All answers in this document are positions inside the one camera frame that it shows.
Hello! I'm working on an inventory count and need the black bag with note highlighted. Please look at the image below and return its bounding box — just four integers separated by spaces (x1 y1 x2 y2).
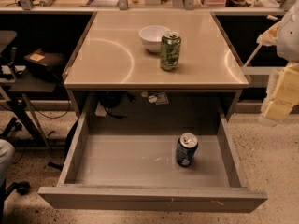
23 48 67 79

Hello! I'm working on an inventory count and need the white-tipped stick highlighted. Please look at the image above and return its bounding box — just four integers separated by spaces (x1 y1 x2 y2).
243 15 280 67

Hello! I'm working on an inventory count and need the white bowl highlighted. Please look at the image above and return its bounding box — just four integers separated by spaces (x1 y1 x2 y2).
139 25 169 53

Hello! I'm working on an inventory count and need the green soda can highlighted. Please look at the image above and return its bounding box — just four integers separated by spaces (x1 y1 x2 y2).
160 31 181 71

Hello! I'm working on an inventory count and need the blue pepsi can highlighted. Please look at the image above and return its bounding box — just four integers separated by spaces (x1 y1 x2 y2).
176 133 199 167

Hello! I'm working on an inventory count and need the grey counter cabinet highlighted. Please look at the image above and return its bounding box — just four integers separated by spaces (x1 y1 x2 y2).
64 9 249 115

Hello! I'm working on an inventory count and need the open grey drawer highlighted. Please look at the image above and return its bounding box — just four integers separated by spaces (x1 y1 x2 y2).
37 91 268 214

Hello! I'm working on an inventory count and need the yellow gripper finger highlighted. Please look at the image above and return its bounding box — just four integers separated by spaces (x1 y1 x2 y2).
259 62 299 127
256 21 280 46

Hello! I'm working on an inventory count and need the dark side table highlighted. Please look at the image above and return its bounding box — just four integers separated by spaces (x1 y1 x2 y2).
0 70 56 151

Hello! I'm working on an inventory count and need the black office chair base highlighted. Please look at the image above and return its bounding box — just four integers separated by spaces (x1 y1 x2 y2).
0 181 30 224

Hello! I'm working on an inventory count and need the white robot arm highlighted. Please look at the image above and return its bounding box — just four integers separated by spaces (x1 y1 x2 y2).
257 2 299 127

